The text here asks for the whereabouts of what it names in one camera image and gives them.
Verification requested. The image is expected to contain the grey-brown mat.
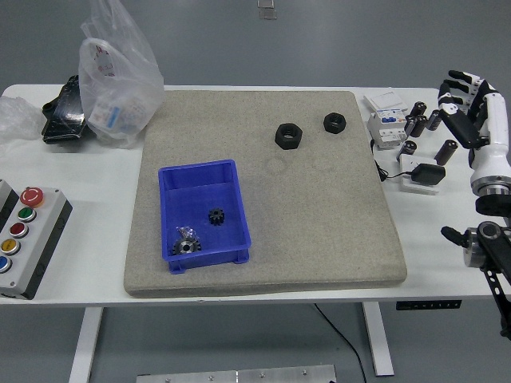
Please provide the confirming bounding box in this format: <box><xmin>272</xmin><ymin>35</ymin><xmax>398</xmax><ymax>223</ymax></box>
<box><xmin>123</xmin><ymin>90</ymin><xmax>408</xmax><ymax>298</ymax></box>

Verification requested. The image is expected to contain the black power adapter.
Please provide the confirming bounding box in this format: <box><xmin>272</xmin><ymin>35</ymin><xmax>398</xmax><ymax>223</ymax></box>
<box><xmin>410</xmin><ymin>163</ymin><xmax>447</xmax><ymax>185</ymax></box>

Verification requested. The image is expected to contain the crumpled clear plastic wrap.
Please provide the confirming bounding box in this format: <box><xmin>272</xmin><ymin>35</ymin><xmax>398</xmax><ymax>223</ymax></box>
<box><xmin>0</xmin><ymin>95</ymin><xmax>51</xmax><ymax>147</ymax></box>

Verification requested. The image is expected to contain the large black gear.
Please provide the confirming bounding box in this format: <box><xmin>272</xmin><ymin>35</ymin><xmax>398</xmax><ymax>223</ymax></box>
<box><xmin>172</xmin><ymin>237</ymin><xmax>203</xmax><ymax>257</ymax></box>

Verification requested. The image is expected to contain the grey and black enclosure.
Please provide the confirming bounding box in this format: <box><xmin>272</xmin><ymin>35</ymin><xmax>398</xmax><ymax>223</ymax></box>
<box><xmin>0</xmin><ymin>179</ymin><xmax>20</xmax><ymax>229</ymax></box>

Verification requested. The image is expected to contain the black floor cable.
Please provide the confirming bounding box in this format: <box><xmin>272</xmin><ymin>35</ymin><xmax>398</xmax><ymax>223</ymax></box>
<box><xmin>313</xmin><ymin>302</ymin><xmax>368</xmax><ymax>383</ymax></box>

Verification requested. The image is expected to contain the small black gear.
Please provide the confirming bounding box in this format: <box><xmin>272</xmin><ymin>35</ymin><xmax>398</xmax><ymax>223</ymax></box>
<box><xmin>208</xmin><ymin>207</ymin><xmax>228</xmax><ymax>227</ymax></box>

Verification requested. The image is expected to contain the small black hex nut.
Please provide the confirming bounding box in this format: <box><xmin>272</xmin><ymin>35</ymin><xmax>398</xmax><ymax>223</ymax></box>
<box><xmin>323</xmin><ymin>113</ymin><xmax>347</xmax><ymax>134</ymax></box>

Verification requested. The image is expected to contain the blue plastic box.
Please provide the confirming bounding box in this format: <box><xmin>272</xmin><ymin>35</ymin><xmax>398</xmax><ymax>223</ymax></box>
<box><xmin>157</xmin><ymin>159</ymin><xmax>253</xmax><ymax>275</ymax></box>

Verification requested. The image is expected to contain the clear plastic bag with cartons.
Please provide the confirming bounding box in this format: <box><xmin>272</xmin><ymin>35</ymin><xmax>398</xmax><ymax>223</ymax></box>
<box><xmin>78</xmin><ymin>0</ymin><xmax>165</xmax><ymax>149</ymax></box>

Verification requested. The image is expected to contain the white socket plate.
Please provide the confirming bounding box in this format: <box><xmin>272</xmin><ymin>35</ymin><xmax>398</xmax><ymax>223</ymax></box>
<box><xmin>398</xmin><ymin>154</ymin><xmax>440</xmax><ymax>195</ymax></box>

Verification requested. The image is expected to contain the thin black adapter cord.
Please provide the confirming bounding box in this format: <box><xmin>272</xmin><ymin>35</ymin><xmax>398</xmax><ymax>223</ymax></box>
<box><xmin>370</xmin><ymin>139</ymin><xmax>414</xmax><ymax>184</ymax></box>

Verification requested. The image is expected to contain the large black hex nut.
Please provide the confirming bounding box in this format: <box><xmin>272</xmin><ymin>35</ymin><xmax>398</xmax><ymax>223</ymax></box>
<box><xmin>274</xmin><ymin>122</ymin><xmax>303</xmax><ymax>151</ymax></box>

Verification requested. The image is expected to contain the white table leg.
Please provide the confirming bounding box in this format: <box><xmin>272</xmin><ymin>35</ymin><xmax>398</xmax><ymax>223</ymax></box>
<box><xmin>362</xmin><ymin>302</ymin><xmax>395</xmax><ymax>377</ymax></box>
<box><xmin>68</xmin><ymin>306</ymin><xmax>104</xmax><ymax>383</ymax></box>

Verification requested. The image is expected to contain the flat white switch plate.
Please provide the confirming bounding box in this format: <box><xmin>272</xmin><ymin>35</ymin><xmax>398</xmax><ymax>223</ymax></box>
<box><xmin>363</xmin><ymin>91</ymin><xmax>408</xmax><ymax>115</ymax></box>

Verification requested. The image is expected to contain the white circuit breaker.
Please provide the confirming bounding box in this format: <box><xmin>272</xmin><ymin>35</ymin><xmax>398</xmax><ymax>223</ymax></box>
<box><xmin>366</xmin><ymin>108</ymin><xmax>408</xmax><ymax>152</ymax></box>

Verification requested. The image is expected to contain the grey push-button control box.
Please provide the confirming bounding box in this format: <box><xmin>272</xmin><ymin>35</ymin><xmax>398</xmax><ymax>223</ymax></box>
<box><xmin>0</xmin><ymin>186</ymin><xmax>74</xmax><ymax>300</ymax></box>

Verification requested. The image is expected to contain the silver metal plate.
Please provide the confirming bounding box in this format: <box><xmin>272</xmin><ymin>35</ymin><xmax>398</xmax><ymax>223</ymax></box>
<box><xmin>136</xmin><ymin>364</ymin><xmax>337</xmax><ymax>383</ymax></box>

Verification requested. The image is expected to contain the black table height controller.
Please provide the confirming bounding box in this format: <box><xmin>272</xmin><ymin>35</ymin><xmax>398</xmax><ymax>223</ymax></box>
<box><xmin>395</xmin><ymin>300</ymin><xmax>462</xmax><ymax>311</ymax></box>

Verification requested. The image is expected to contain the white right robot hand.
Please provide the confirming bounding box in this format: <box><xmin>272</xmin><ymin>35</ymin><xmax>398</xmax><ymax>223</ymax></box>
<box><xmin>438</xmin><ymin>70</ymin><xmax>511</xmax><ymax>188</ymax></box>

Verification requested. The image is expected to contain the black moulded plastic part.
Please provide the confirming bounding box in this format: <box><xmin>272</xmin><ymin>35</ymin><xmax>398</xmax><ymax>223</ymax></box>
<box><xmin>42</xmin><ymin>74</ymin><xmax>97</xmax><ymax>145</ymax></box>

